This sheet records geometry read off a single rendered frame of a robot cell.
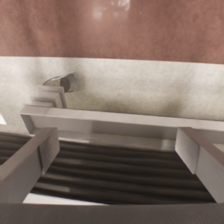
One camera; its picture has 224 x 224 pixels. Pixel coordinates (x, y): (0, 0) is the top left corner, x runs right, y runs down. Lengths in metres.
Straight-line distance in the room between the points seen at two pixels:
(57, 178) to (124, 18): 0.75
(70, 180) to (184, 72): 0.79
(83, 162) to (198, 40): 0.78
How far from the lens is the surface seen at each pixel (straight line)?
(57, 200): 0.27
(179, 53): 0.93
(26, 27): 1.04
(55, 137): 0.16
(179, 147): 0.17
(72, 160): 0.67
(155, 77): 0.97
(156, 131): 0.70
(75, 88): 1.01
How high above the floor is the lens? 0.86
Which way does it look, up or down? 50 degrees down
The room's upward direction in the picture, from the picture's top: 169 degrees counter-clockwise
